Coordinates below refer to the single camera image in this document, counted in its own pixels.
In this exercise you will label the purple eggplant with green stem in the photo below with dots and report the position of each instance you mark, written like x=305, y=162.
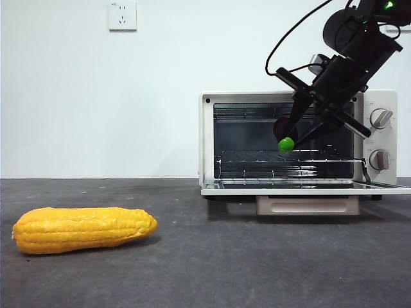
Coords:
x=285, y=145

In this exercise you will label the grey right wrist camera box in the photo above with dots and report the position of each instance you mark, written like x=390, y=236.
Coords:
x=318, y=62

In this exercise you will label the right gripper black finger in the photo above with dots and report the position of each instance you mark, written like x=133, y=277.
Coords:
x=313, y=130
x=300, y=109

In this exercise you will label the oven timer knob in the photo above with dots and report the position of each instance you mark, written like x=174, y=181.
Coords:
x=379, y=159

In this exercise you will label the oven temperature knob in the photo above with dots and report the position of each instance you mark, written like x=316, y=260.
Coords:
x=382, y=119

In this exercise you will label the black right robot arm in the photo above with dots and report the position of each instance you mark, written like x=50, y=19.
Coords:
x=369, y=41

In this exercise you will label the yellow corn cob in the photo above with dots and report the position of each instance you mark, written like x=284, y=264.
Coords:
x=80, y=231

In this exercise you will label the cream Toshiba toaster oven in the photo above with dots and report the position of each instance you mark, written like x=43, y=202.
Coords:
x=380, y=141

